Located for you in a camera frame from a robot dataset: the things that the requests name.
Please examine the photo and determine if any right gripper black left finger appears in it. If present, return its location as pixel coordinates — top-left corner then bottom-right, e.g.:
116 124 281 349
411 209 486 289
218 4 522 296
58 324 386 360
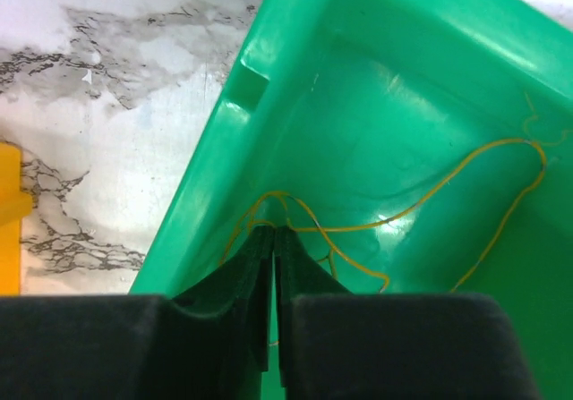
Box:
1 226 274 399

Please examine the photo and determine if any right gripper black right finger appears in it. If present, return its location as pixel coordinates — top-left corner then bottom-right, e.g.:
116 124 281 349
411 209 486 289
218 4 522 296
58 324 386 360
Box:
274 227 540 399

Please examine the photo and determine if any yellow wire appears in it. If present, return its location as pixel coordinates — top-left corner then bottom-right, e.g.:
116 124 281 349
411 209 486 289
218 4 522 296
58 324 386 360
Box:
218 93 569 294

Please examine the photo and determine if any green plastic bin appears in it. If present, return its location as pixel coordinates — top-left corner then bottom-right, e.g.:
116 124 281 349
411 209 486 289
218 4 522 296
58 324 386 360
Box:
132 0 572 399

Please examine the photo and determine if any left yellow plastic bin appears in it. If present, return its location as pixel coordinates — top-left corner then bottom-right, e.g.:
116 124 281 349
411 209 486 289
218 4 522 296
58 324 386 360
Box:
0 142 32 296

